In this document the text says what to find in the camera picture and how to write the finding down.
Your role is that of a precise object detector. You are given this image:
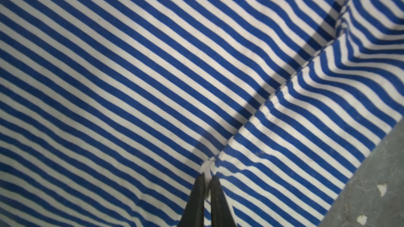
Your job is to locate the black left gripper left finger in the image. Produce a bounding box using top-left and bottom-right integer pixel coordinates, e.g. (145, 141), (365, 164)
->
(178, 173), (205, 227)

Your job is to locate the blue striped tank top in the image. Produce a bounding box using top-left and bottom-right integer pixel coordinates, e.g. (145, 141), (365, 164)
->
(1, 0), (404, 227)

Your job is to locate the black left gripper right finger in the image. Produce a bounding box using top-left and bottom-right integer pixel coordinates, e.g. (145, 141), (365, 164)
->
(209, 176), (237, 227)

